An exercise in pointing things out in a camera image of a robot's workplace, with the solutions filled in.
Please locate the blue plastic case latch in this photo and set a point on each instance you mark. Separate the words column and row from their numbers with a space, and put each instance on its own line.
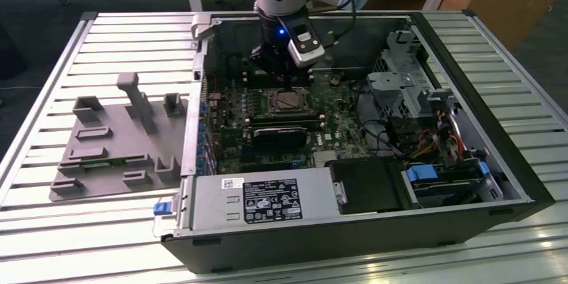
column 162, row 207

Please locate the metal disk bay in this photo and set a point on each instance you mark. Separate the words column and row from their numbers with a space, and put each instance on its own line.
column 493, row 191

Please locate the black RAM slot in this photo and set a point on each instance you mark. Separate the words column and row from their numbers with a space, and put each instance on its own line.
column 285, row 124
column 266, row 81
column 302, row 78
column 266, row 84
column 285, row 118
column 303, row 75

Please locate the white silver wrist camera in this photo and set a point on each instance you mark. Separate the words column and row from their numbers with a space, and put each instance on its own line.
column 306, row 53

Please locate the CPU socket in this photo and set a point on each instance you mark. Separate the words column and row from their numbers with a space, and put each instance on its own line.
column 310, row 112

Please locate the thin metal locking lever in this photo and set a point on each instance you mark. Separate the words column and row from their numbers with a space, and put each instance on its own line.
column 291, row 112

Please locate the blue disk carrier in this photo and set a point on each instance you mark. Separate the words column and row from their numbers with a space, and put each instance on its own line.
column 422, row 172

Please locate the black graphics card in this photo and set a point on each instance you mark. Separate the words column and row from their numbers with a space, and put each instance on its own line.
column 279, row 139

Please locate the small square silver CPU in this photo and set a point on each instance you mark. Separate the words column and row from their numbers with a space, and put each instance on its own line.
column 291, row 101

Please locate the green motherboard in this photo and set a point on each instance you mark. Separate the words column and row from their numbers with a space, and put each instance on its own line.
column 342, row 121

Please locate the silver chipset heatsink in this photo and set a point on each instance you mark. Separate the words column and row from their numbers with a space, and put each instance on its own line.
column 326, row 157

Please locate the grey plastic parts rack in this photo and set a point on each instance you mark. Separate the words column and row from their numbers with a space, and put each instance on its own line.
column 111, row 137

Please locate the silver power supply unit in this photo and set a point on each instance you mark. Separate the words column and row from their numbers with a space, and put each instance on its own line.
column 213, row 204

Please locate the round silver coin battery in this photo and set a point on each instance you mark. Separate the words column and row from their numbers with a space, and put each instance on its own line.
column 334, row 81

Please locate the black open PC case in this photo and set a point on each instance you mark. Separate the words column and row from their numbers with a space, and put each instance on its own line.
column 311, row 247

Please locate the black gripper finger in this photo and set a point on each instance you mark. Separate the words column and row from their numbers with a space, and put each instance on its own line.
column 291, row 82
column 287, row 82

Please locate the silver metal drive cage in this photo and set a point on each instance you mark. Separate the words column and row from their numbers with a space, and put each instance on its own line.
column 399, row 81

